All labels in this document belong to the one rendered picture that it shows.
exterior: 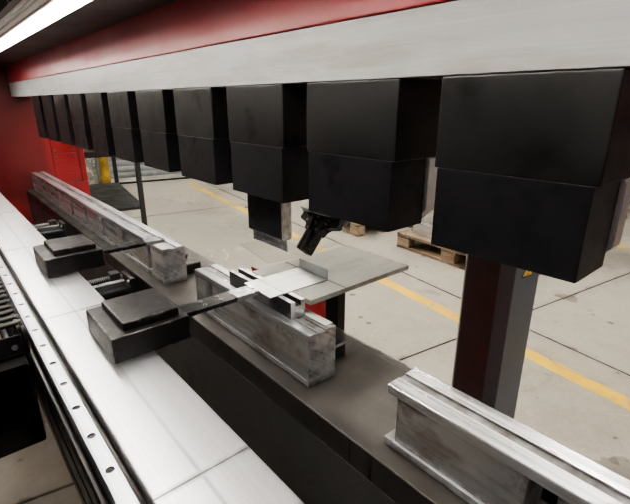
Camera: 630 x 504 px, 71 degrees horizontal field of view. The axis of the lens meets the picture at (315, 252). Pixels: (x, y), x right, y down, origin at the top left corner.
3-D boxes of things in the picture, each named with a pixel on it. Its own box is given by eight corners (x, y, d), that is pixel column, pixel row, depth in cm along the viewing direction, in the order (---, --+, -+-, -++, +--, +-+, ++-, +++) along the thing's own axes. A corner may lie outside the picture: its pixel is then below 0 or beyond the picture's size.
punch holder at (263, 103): (327, 196, 70) (328, 84, 65) (284, 204, 65) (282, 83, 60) (272, 183, 81) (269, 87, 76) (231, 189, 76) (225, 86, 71)
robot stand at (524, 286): (465, 473, 167) (500, 212, 135) (506, 508, 152) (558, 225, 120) (430, 494, 158) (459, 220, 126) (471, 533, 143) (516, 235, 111)
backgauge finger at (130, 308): (274, 309, 75) (273, 281, 74) (115, 365, 59) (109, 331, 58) (237, 287, 84) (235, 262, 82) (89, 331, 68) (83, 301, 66)
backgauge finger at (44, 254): (173, 251, 104) (171, 230, 103) (48, 278, 88) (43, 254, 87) (153, 239, 113) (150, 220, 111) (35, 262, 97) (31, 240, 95)
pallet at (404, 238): (565, 265, 378) (568, 249, 373) (510, 286, 334) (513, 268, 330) (450, 232, 471) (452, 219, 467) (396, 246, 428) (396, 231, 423)
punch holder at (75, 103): (117, 148, 142) (109, 93, 137) (88, 150, 137) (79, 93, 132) (102, 145, 153) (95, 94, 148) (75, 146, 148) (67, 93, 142)
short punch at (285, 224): (291, 250, 75) (290, 194, 72) (282, 253, 74) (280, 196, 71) (258, 237, 82) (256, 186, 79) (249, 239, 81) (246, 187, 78)
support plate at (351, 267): (408, 269, 91) (408, 265, 91) (310, 305, 75) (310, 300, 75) (347, 248, 104) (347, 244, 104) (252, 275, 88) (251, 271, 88)
